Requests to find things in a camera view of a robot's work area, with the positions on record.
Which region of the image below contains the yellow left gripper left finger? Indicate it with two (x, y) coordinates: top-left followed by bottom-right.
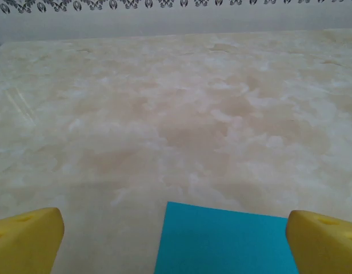
(0, 207), (65, 274)

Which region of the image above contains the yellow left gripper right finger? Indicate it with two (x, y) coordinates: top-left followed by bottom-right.
(286, 210), (352, 274)

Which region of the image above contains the blue paper sheet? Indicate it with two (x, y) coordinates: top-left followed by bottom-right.
(154, 201), (299, 274)

